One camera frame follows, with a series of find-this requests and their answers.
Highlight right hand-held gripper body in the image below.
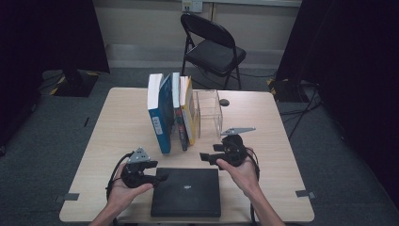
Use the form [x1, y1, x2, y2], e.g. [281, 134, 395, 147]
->
[220, 126, 257, 168]

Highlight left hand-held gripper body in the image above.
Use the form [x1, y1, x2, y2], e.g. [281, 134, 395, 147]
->
[120, 147, 154, 189]

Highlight clear acrylic book organizer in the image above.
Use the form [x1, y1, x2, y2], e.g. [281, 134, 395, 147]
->
[191, 89, 224, 139]

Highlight red and blue illustrated book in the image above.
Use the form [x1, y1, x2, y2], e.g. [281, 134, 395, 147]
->
[171, 72, 190, 152]

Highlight black book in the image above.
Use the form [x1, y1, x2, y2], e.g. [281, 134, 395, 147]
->
[150, 167, 222, 218]

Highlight yellow book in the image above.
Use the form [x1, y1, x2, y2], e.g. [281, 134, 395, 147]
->
[179, 74, 200, 146]

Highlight person's left hand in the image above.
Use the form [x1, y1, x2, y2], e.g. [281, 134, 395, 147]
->
[107, 163, 154, 209]

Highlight person's right hand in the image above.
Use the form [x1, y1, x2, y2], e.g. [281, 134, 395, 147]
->
[215, 147, 261, 198]

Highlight grey tape piece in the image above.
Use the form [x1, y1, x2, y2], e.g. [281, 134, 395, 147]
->
[55, 192, 80, 203]
[295, 189, 317, 200]

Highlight black stand base striped tape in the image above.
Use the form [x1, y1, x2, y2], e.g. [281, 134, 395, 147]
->
[48, 69, 102, 98]
[266, 76, 321, 103]

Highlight black folding chair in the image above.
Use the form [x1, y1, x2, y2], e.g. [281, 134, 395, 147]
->
[179, 12, 247, 91]

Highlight dark curtain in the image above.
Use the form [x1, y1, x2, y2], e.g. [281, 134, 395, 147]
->
[276, 0, 399, 202]
[0, 0, 111, 149]

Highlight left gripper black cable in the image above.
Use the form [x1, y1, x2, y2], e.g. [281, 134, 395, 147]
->
[105, 151, 136, 202]

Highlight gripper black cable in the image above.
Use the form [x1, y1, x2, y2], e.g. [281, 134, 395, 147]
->
[105, 151, 136, 202]
[246, 150, 262, 226]

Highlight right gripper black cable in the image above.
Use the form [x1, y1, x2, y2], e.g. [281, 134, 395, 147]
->
[246, 150, 262, 226]

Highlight black floor cables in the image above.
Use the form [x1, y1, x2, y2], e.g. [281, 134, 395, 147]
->
[279, 83, 326, 142]

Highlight white wall socket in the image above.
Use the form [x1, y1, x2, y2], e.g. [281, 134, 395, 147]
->
[182, 0, 203, 13]

